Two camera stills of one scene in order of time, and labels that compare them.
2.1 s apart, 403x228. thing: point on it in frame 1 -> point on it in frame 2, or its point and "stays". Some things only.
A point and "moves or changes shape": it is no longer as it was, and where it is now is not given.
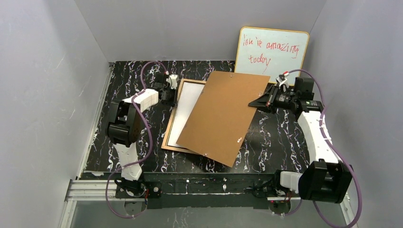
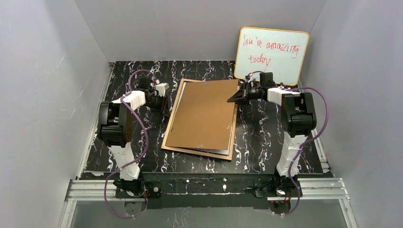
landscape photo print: (188, 93) -> (218, 151)
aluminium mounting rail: (91, 189) stays
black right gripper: (270, 98) -> (246, 93)
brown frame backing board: (218, 124) moves or changes shape
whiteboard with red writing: (270, 52) stays
